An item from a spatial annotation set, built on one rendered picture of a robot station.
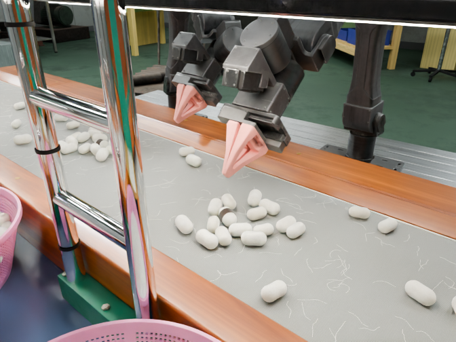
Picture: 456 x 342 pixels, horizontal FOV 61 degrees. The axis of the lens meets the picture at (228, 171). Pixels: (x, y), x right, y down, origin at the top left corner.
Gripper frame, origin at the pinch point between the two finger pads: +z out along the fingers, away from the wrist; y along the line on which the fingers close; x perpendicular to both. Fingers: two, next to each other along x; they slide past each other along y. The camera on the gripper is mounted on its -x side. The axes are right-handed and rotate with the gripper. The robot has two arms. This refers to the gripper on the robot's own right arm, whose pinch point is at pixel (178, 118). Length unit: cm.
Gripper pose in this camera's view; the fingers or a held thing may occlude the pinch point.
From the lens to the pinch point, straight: 83.9
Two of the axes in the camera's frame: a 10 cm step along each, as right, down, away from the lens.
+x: 4.2, 4.6, 7.8
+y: 7.6, 2.9, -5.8
